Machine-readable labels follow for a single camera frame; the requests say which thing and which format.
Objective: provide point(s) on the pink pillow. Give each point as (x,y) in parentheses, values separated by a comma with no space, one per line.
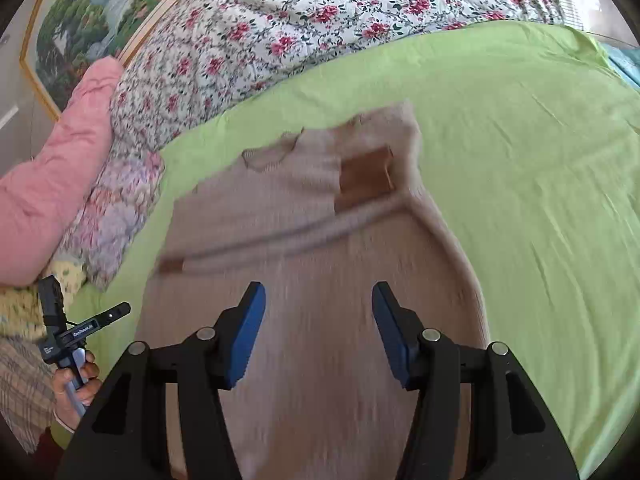
(60,180)

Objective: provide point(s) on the plaid sleeve forearm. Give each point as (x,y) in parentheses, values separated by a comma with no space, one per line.
(25,390)

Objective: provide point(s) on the red floral quilt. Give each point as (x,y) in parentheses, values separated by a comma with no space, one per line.
(320,25)

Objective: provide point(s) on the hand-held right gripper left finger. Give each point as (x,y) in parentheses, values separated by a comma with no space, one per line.
(250,330)

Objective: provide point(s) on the pastel floral pillow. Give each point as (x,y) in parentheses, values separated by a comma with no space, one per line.
(110,210)

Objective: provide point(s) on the teal cloth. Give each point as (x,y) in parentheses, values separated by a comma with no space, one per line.
(622,62)

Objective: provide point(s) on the green bed sheet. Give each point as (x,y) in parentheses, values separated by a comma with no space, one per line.
(520,170)

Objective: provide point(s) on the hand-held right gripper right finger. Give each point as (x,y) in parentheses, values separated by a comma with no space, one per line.
(387,330)

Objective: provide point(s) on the person's left hand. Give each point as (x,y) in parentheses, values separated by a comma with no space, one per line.
(80,385)

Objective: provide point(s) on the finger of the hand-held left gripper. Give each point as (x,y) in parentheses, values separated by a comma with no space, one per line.
(114,312)

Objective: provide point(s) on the yellow floral cloth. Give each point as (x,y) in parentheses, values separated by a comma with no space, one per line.
(30,300)

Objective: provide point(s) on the beige knit sweater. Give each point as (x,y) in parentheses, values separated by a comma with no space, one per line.
(320,270)

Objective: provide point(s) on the framed landscape painting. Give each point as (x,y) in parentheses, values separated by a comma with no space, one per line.
(95,20)

